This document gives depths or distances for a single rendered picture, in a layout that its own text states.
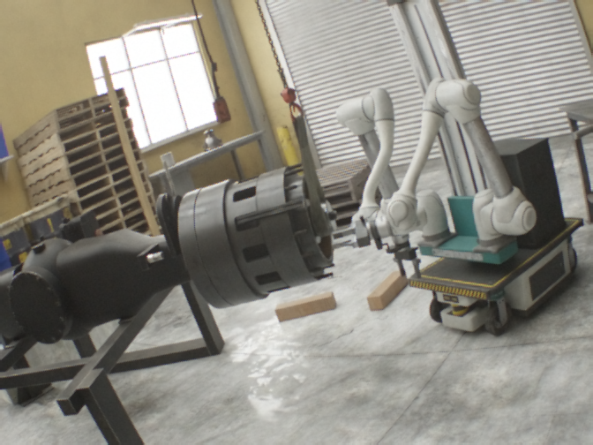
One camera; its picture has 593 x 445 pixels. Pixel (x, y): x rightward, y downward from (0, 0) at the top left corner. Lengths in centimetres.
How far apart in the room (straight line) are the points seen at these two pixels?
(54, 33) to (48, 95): 90
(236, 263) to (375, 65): 602
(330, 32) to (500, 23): 265
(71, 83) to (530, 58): 592
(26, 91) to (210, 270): 500
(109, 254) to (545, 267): 220
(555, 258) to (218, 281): 172
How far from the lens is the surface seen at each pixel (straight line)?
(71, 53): 764
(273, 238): 247
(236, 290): 261
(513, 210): 256
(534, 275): 296
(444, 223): 313
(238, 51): 939
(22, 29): 743
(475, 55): 764
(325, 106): 881
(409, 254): 289
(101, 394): 237
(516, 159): 294
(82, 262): 296
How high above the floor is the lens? 138
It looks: 10 degrees down
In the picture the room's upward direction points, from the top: 18 degrees counter-clockwise
